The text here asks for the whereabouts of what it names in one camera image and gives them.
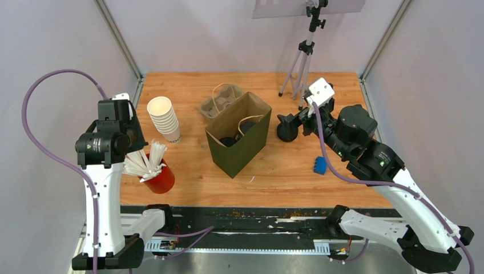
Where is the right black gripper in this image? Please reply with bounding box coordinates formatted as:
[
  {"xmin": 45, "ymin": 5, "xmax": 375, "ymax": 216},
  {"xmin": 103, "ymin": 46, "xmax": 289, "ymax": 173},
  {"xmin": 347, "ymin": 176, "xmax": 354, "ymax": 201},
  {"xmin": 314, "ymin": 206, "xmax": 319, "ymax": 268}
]
[{"xmin": 277, "ymin": 100, "xmax": 350, "ymax": 159}]

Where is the green paper bag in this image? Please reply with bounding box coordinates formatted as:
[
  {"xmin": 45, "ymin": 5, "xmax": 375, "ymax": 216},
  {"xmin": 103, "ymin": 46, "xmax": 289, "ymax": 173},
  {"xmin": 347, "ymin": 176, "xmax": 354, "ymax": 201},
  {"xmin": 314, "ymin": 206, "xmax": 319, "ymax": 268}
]
[{"xmin": 205, "ymin": 91, "xmax": 272, "ymax": 179}]

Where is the black plastic cup lid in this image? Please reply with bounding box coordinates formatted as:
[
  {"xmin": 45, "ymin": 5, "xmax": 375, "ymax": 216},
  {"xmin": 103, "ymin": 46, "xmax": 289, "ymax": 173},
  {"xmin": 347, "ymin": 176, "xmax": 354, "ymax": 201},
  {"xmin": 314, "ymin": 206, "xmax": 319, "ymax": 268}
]
[{"xmin": 219, "ymin": 137, "xmax": 238, "ymax": 147}]

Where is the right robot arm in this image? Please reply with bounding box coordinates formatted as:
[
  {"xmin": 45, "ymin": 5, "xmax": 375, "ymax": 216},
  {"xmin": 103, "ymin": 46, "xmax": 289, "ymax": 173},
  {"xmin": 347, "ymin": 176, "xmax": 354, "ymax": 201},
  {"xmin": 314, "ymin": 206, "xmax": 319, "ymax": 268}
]
[{"xmin": 277, "ymin": 99, "xmax": 475, "ymax": 273}]

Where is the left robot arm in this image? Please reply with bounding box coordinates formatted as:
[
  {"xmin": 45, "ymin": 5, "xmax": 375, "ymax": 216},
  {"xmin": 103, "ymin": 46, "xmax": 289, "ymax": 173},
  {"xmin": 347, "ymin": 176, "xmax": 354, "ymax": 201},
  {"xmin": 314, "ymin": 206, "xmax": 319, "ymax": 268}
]
[{"xmin": 71, "ymin": 99, "xmax": 175, "ymax": 272}]

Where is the stack of black lids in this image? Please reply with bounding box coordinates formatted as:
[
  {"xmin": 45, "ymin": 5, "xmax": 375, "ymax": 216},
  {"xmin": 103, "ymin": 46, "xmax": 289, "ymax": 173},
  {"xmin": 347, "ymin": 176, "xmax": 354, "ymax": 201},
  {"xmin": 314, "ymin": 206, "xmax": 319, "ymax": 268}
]
[{"xmin": 276, "ymin": 124, "xmax": 299, "ymax": 142}]

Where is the stack of white paper cups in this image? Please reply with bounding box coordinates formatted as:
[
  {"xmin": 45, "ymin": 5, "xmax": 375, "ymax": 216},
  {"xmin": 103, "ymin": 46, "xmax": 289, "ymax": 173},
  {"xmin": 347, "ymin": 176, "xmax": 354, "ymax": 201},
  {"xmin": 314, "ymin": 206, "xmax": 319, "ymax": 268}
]
[{"xmin": 147, "ymin": 96, "xmax": 181, "ymax": 143}]

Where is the blue toy brick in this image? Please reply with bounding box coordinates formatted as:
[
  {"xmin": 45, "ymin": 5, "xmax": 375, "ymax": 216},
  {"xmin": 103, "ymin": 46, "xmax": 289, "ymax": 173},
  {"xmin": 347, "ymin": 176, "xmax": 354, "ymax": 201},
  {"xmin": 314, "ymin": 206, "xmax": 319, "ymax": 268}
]
[{"xmin": 313, "ymin": 156, "xmax": 327, "ymax": 175}]

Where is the red cup holder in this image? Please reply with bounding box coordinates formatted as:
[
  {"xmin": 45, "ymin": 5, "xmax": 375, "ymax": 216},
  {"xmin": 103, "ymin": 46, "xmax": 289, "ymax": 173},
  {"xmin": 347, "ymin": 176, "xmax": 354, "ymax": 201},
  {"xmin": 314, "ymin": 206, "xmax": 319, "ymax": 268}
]
[{"xmin": 144, "ymin": 159, "xmax": 175, "ymax": 194}]

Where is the cardboard cup carrier tray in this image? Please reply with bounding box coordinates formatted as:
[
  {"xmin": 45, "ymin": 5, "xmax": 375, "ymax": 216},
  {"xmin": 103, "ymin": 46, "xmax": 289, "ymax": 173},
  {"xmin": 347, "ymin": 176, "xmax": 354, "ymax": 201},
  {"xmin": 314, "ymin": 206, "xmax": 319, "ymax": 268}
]
[{"xmin": 199, "ymin": 83, "xmax": 245, "ymax": 122}]

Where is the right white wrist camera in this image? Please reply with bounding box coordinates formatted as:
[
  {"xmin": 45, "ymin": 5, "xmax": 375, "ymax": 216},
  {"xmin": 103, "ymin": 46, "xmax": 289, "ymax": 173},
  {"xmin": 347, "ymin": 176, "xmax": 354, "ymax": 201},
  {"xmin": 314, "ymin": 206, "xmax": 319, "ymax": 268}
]
[{"xmin": 304, "ymin": 78, "xmax": 334, "ymax": 117}]

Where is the camera tripod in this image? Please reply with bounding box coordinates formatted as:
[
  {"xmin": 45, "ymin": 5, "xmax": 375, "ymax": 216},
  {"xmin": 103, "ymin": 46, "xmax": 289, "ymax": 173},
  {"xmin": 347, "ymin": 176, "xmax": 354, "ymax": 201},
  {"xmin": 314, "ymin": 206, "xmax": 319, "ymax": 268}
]
[{"xmin": 278, "ymin": 0, "xmax": 329, "ymax": 111}]

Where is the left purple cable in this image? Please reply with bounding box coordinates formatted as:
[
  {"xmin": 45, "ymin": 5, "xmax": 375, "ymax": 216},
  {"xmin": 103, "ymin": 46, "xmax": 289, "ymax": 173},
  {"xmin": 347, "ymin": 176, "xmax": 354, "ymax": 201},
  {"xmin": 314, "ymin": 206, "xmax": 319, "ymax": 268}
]
[{"xmin": 21, "ymin": 69, "xmax": 110, "ymax": 274}]

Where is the purple cable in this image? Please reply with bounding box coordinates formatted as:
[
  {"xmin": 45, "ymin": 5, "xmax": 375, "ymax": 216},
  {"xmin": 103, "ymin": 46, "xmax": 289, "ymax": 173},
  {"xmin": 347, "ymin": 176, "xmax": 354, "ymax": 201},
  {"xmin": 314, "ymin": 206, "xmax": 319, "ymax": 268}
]
[
  {"xmin": 312, "ymin": 102, "xmax": 475, "ymax": 274},
  {"xmin": 21, "ymin": 69, "xmax": 110, "ymax": 274}
]

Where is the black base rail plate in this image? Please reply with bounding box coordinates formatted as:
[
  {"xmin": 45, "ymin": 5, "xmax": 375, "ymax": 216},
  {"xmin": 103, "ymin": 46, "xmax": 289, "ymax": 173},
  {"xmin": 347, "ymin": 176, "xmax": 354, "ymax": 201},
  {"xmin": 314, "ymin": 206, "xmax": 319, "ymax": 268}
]
[{"xmin": 120, "ymin": 205, "xmax": 402, "ymax": 252}]

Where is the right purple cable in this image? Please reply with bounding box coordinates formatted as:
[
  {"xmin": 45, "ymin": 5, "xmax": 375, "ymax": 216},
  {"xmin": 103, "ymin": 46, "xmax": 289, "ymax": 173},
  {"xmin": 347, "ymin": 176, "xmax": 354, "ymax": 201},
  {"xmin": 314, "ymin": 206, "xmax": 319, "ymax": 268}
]
[{"xmin": 312, "ymin": 102, "xmax": 475, "ymax": 274}]

